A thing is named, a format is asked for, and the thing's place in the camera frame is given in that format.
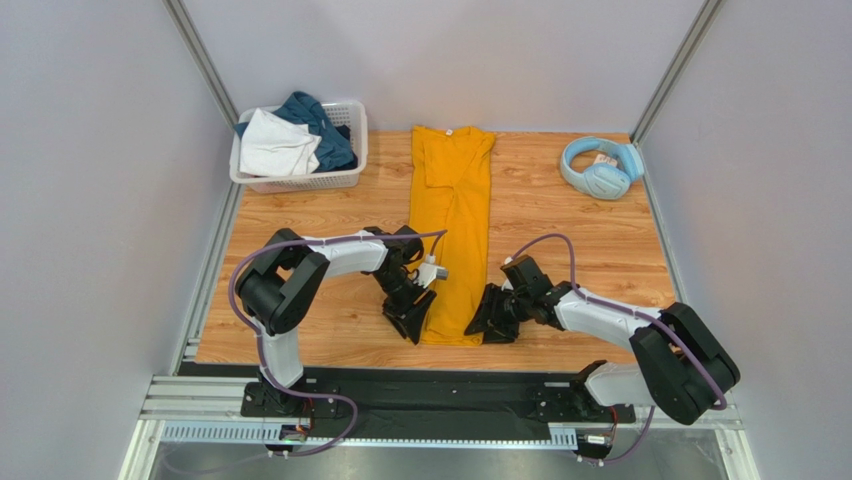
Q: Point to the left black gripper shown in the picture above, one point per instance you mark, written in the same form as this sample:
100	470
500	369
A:
408	308

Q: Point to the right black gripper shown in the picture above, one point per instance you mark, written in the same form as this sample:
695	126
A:
501	306

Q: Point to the yellow t shirt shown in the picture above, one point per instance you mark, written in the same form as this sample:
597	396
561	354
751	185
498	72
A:
451	191

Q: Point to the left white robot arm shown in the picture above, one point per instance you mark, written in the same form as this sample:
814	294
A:
273	289

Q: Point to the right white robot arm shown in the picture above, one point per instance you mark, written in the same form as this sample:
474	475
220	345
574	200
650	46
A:
680	367

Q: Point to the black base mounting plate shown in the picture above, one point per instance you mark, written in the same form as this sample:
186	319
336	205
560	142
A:
452	404

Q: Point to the teal t shirt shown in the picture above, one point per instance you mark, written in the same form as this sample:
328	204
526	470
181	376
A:
334	152

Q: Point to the white plastic laundry basket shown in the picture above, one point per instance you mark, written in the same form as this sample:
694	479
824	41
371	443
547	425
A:
350	113

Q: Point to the white t shirt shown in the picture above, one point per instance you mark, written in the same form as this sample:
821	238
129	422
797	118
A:
274	147

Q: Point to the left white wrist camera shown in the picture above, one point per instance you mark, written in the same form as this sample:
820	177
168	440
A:
429	272

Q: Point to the white slotted cable duct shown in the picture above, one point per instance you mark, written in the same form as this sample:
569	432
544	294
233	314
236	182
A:
268	433

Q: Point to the aluminium frame rail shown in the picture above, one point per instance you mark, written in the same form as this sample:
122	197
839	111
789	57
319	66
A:
213	396

